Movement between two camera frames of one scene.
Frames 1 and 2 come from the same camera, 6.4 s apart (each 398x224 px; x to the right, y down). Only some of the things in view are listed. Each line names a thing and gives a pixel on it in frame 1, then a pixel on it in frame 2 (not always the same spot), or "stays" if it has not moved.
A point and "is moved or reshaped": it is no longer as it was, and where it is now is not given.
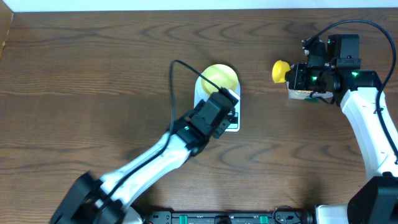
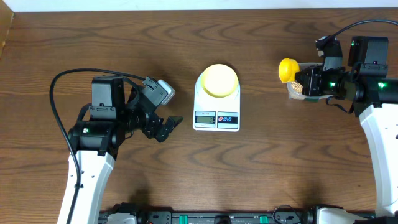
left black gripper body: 213,132 → 134,113
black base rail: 230,217 stays
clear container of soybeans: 302,94 stays
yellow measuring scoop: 278,71 is moved or reshaped
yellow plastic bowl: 221,75 stays
